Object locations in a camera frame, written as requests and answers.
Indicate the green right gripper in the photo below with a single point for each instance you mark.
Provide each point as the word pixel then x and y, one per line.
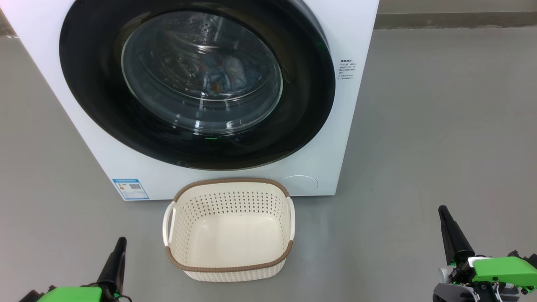
pixel 503 272

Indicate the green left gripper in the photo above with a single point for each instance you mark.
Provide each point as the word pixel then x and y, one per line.
pixel 71 295

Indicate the black glass washer door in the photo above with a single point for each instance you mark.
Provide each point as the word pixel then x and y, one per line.
pixel 92 92

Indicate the cream garment with brown print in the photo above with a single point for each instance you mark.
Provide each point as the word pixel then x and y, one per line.
pixel 235 71

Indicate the blue patterned garment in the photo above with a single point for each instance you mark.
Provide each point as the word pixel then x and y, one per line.
pixel 251 77

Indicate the white front-load washing machine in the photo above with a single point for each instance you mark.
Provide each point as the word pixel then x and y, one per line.
pixel 105 167

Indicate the stainless steel washing machine drum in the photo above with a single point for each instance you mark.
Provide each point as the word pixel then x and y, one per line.
pixel 176 50

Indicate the blue energy label sticker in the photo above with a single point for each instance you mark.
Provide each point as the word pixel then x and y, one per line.
pixel 131 189

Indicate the cream perforated laundry basket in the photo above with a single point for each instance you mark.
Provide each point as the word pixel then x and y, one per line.
pixel 230 235

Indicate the round filter cover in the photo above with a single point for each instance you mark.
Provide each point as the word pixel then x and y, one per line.
pixel 299 185

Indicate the small printed text sticker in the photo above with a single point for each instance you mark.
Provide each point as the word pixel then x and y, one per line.
pixel 347 69

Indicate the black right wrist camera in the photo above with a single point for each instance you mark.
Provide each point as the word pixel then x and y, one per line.
pixel 529 256

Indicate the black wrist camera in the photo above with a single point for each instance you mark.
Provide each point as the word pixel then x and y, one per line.
pixel 529 256
pixel 31 297

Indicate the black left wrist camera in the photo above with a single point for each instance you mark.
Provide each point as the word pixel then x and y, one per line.
pixel 31 297

